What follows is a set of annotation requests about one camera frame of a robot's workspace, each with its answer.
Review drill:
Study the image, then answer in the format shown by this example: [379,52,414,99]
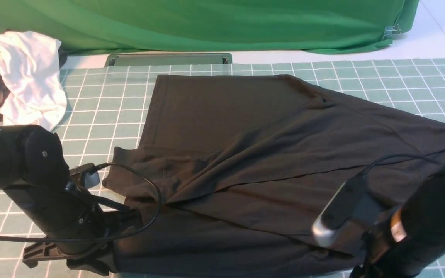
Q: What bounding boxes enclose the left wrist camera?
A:
[70,163,101,189]

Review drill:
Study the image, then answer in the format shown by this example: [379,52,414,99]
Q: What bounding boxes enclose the metal binder clip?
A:
[382,24,402,39]

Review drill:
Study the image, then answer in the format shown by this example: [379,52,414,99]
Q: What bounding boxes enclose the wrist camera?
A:
[311,174,386,248]
[70,163,101,189]

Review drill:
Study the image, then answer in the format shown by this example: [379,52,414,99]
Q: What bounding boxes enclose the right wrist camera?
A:
[311,174,386,248]

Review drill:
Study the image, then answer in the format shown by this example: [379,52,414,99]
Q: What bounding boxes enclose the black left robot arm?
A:
[0,125,142,276]

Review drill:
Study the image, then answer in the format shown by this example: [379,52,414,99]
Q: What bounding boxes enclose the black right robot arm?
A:
[350,165,445,278]

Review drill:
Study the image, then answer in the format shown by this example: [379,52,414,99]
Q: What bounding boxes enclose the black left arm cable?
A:
[0,162,162,244]

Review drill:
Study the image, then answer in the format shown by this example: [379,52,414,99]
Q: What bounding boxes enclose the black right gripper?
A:
[349,218,416,278]

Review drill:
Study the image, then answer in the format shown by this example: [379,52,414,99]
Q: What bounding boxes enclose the green backdrop cloth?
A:
[0,0,419,55]

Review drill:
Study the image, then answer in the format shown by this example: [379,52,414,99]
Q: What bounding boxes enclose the white crumpled garment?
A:
[0,31,68,131]

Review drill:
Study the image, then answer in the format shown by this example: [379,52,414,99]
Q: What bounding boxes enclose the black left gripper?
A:
[22,189,143,277]

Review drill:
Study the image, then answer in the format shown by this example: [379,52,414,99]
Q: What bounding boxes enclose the green checkered tablecloth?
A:
[0,58,445,278]

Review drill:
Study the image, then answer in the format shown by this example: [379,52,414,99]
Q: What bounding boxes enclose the dark gray long-sleeve shirt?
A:
[113,75,445,278]

